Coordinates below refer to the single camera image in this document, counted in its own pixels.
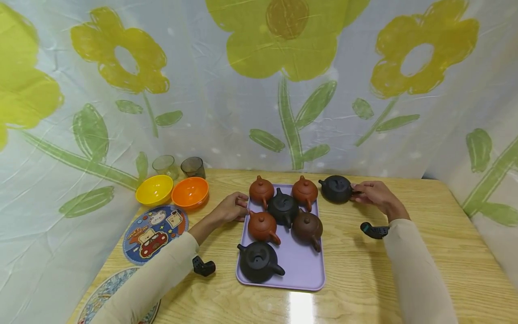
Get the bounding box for person's left hand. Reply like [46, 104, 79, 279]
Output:
[210, 192, 250, 225]

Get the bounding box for person's right hand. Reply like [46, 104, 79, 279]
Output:
[350, 180, 400, 221]

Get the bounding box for person's right forearm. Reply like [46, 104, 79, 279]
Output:
[382, 211, 458, 324]

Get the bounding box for person's left forearm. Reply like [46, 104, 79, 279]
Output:
[90, 219, 216, 324]

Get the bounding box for red-brown clay teapot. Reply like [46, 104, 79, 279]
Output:
[249, 175, 275, 210]
[291, 175, 319, 212]
[247, 211, 282, 246]

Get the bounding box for round black clay teapot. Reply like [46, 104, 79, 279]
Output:
[267, 188, 300, 228]

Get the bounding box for black wrist band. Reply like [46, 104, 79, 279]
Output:
[192, 255, 217, 277]
[360, 222, 389, 240]

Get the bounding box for orange plastic bowl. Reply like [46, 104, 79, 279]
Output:
[171, 177, 210, 211]

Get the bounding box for dark grey glass cup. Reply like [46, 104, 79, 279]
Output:
[180, 157, 206, 180]

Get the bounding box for dark brown clay teapot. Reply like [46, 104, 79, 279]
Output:
[291, 209, 324, 253]

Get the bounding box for purple rectangular tray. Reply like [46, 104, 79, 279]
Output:
[236, 184, 326, 292]

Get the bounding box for clear green glass cup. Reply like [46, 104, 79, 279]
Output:
[152, 155, 180, 181]

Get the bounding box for yellow plastic bowl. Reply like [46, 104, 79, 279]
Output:
[135, 175, 174, 207]

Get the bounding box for round cartoon car mat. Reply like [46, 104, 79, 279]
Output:
[122, 205, 190, 266]

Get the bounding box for round blue patterned mat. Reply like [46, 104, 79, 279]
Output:
[76, 267, 162, 324]

